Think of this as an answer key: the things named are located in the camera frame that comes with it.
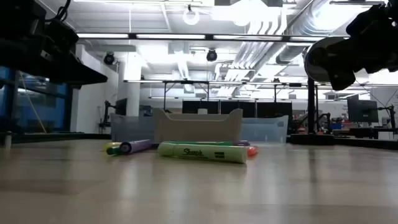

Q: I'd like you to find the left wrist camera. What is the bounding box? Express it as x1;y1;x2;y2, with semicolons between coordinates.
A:
45;19;80;55

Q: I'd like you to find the clear plastic bin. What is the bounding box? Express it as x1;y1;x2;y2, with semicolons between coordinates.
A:
241;114;289;144

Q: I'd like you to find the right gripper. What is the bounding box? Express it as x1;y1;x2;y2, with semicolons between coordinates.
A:
326;0;398;91

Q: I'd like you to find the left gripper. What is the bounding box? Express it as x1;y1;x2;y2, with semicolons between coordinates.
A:
0;0;108;90

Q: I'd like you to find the round white pendant light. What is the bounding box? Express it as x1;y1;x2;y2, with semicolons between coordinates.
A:
182;4;201;26

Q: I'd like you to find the long ceiling light bar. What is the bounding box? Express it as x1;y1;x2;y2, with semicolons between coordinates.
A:
76;32;351;42

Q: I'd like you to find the small white cylinder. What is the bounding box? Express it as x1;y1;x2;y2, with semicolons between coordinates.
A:
2;131;14;149

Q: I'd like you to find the black workbench frame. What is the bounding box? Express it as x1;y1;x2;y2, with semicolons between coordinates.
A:
123;79;398;110

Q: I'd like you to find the light green Sharpie highlighter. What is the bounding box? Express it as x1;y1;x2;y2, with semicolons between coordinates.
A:
157;141;249;164

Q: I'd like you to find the white opaque plastic bin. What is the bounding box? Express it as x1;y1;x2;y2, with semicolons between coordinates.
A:
152;108;243;144

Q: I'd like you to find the black aluminium table frame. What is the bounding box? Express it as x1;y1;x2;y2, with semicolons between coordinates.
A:
12;132;398;151

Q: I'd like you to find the blue tinted window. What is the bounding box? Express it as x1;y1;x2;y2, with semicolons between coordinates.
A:
0;67;68;133

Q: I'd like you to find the yellow cord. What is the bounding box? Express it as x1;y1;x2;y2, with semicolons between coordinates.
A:
18;73;47;134

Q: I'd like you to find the black ceiling spotlight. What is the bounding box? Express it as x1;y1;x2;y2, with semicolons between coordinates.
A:
103;52;116;66
206;48;218;63

